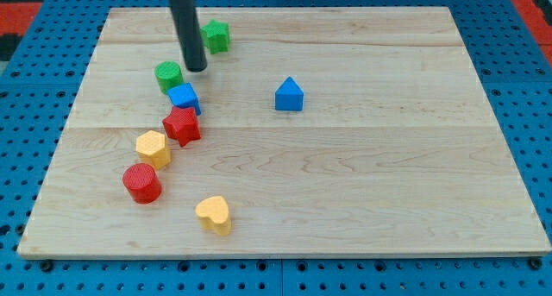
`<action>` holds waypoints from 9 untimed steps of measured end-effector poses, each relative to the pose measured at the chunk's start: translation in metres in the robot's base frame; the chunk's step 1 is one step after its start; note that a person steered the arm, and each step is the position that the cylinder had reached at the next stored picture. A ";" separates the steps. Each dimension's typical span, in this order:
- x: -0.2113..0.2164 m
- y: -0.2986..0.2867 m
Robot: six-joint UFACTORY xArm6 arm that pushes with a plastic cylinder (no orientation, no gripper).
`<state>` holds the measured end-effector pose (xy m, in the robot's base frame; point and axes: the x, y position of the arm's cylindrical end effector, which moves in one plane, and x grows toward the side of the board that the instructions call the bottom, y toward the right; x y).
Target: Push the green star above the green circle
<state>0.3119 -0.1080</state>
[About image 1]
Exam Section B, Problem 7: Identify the green star block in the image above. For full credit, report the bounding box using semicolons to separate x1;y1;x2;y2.
200;19;230;54

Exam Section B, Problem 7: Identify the red star block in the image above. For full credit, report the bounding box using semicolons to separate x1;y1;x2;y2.
162;106;201;147

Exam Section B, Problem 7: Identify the blue triangle block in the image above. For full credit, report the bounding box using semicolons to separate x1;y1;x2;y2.
274;77;304;111

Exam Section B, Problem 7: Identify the yellow heart block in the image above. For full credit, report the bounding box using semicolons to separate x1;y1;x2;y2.
195;196;232;236

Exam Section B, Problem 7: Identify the blue cube block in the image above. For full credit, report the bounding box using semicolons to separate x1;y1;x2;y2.
167;83;202;116

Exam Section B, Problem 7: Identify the light wooden board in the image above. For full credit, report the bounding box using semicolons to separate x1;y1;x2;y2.
18;7;551;260

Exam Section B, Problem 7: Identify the yellow hexagon block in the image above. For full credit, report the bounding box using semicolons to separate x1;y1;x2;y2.
135;130;172;170

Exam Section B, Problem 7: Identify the green cylinder block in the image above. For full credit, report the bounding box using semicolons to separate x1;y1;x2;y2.
154;61;184;95

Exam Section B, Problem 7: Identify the red cylinder block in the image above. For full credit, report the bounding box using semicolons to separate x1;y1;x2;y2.
122;163;163;204

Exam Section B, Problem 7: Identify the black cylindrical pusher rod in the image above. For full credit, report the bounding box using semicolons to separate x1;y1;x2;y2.
168;0;208;72

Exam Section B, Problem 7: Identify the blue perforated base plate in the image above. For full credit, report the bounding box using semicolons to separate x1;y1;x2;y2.
1;0;551;295

